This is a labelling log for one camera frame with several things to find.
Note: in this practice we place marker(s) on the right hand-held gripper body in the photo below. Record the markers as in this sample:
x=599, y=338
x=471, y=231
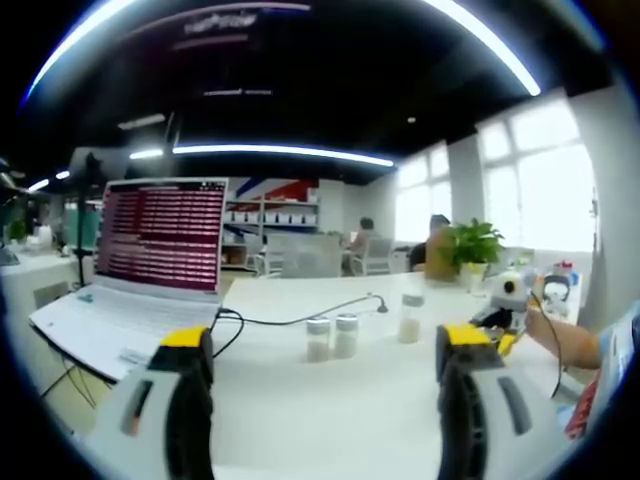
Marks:
x=510, y=297

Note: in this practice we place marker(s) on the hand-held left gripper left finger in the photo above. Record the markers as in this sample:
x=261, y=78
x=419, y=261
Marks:
x=185, y=390

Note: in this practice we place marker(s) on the white ceiling air conditioner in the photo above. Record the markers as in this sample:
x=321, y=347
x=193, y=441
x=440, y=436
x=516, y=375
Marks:
x=142, y=121

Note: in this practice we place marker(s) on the black monitor on pole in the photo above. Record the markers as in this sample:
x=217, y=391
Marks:
x=97, y=162

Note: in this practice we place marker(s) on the black headset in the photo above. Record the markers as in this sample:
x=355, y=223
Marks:
x=556, y=287

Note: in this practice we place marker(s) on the white laptop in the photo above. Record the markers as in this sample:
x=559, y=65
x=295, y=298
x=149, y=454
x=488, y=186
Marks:
x=160, y=235

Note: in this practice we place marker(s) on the person's right hand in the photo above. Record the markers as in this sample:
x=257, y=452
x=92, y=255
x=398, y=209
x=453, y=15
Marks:
x=541, y=320

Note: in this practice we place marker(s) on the teal partition panel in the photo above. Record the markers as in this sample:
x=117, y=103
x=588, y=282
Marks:
x=82, y=227

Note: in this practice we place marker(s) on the white storage shelf unit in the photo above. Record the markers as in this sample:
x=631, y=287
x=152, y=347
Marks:
x=272, y=215

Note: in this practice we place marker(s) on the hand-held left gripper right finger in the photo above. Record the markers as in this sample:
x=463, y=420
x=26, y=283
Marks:
x=465, y=390

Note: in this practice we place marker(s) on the green potted plant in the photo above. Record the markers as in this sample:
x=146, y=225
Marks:
x=475, y=242

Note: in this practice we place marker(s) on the brown paper bag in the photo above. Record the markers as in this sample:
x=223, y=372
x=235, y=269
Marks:
x=440, y=255

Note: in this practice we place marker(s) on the grey mesh office chair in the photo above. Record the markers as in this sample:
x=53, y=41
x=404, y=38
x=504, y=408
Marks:
x=305, y=255

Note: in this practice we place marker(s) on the large bright window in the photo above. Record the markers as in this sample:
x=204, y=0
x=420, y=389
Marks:
x=540, y=185
x=420, y=200

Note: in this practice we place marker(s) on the tall pale-filled seasoning bottle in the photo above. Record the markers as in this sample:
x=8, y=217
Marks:
x=411, y=320

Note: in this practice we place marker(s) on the straight ceiling light strip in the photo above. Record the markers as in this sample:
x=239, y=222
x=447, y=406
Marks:
x=280, y=152

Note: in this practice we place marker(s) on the white office chair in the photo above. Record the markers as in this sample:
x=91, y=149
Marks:
x=377, y=257

